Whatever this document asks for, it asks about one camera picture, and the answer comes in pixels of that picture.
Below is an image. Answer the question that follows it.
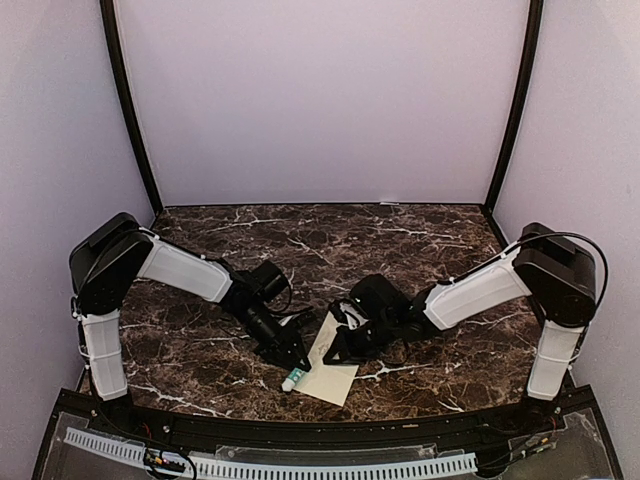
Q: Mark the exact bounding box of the small glue bottle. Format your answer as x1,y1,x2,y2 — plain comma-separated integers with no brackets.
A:
281,368,306,393

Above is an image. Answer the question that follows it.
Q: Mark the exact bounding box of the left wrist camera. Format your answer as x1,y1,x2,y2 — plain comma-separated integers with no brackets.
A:
248,260,315,326

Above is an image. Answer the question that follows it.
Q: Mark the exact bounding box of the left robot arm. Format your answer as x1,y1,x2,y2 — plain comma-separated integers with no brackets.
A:
69,212,314,436

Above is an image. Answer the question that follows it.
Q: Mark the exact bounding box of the black corner frame post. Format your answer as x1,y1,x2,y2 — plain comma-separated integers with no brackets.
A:
484,0,544,215
99,0,164,216

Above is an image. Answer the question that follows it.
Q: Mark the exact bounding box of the black corner frame post right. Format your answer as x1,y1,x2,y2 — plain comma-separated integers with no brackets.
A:
484,0,544,215

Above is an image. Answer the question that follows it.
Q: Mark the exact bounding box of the black corner frame post left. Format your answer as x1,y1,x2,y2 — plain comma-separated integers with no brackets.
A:
99,0,164,216

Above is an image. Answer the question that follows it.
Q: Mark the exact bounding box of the black front rail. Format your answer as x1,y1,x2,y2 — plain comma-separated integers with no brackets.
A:
54,387,595,451

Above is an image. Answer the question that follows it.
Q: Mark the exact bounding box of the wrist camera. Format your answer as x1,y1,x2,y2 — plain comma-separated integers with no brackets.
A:
329,274,409,330
248,260,315,326

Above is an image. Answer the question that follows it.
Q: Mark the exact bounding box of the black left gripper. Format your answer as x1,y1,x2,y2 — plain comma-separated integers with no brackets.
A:
232,303,310,374

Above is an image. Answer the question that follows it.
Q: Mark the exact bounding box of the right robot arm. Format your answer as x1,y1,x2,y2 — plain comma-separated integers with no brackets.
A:
322,222,610,434

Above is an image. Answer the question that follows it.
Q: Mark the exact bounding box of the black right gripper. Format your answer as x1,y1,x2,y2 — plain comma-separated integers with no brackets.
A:
324,313,398,364

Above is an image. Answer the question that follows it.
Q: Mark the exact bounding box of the cream envelope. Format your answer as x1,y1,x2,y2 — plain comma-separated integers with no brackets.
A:
293,313,358,407

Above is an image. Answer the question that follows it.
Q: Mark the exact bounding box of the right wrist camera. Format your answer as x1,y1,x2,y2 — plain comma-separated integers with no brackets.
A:
329,274,409,330

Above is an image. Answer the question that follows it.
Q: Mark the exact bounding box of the white slotted cable duct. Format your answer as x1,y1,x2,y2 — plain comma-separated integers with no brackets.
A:
64,427,477,479

